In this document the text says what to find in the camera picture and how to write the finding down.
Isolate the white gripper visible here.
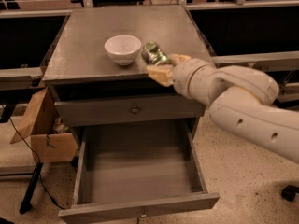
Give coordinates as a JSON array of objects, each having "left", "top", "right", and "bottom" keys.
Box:
[{"left": 147, "top": 54, "right": 216, "bottom": 105}]

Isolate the green soda can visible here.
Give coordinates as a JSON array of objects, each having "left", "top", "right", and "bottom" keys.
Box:
[{"left": 141, "top": 42, "right": 171, "bottom": 65}]

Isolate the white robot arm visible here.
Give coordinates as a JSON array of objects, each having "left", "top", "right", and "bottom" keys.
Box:
[{"left": 147, "top": 54, "right": 299, "bottom": 163}]

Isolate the grey top drawer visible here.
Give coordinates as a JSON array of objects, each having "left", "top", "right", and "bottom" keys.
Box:
[{"left": 55, "top": 94, "right": 205, "bottom": 127}]

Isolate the grey drawer cabinet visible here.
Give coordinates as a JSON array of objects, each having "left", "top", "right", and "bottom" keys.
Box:
[{"left": 43, "top": 5, "right": 210, "bottom": 139}]

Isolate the grey open middle drawer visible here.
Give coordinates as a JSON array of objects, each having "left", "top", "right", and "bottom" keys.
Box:
[{"left": 59, "top": 119, "right": 220, "bottom": 224}]

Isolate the white ceramic bowl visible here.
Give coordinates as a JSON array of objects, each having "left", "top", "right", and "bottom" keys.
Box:
[{"left": 104, "top": 35, "right": 141, "bottom": 66}]

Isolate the brown cardboard box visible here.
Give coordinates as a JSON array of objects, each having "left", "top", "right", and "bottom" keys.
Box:
[{"left": 10, "top": 88, "right": 78, "bottom": 163}]

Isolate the black chair caster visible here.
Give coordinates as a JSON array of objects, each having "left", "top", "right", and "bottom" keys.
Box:
[{"left": 281, "top": 185, "right": 299, "bottom": 202}]

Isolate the black stand leg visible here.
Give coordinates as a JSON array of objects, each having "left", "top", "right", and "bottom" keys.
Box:
[{"left": 20, "top": 162, "right": 43, "bottom": 214}]

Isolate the grey rail right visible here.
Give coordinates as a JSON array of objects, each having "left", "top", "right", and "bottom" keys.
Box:
[{"left": 212, "top": 51, "right": 299, "bottom": 72}]

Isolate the grey rail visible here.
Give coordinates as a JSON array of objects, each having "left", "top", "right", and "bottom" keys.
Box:
[
  {"left": 0, "top": 67, "right": 44, "bottom": 91},
  {"left": 212, "top": 51, "right": 299, "bottom": 72}
]

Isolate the grey rail left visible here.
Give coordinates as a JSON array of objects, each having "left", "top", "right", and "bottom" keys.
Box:
[{"left": 0, "top": 67, "right": 44, "bottom": 91}]

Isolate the black cable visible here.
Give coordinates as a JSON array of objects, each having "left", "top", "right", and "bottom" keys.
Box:
[{"left": 2, "top": 105, "right": 66, "bottom": 211}]

